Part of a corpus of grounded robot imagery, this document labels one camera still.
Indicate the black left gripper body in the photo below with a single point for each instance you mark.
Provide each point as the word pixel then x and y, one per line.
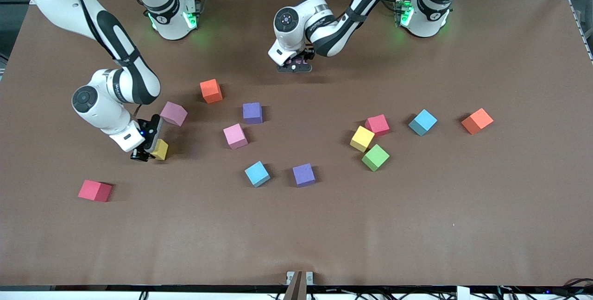
pixel 307 53

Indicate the pink foam cube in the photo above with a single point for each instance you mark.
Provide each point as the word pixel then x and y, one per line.
pixel 297 61
pixel 235 136
pixel 175 113

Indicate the yellow foam cube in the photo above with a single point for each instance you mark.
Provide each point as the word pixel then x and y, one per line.
pixel 362 139
pixel 162 149

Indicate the red foam cube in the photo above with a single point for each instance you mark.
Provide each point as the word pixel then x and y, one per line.
pixel 95 190
pixel 377 125

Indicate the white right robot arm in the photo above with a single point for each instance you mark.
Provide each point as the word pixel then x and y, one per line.
pixel 99 105

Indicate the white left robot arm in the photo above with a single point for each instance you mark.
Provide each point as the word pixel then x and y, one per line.
pixel 431 13

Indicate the purple foam cube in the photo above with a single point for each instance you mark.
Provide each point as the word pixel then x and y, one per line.
pixel 304 175
pixel 252 113

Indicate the orange foam cube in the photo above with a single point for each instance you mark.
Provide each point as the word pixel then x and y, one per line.
pixel 211 90
pixel 477 121

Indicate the blue foam cube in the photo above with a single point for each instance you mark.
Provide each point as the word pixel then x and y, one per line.
pixel 422 122
pixel 257 173

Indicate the green foam cube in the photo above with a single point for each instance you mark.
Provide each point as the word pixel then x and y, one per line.
pixel 375 157

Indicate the brown paper table cover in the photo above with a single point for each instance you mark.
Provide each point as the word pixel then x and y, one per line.
pixel 296 226

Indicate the brown wooden strip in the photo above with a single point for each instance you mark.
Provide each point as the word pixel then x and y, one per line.
pixel 296 288

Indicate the grey metal table bracket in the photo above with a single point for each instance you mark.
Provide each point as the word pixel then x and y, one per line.
pixel 309 278

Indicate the perforated aluminium side rail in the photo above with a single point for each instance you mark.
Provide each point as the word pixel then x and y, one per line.
pixel 582 29

